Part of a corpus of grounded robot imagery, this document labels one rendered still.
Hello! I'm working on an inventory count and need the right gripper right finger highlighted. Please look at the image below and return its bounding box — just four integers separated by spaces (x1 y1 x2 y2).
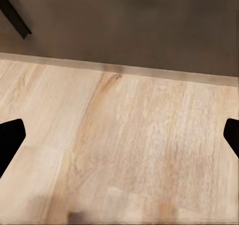
224 119 239 157

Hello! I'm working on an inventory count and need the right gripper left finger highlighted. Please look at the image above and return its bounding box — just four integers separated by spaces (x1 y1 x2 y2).
0 119 26 178

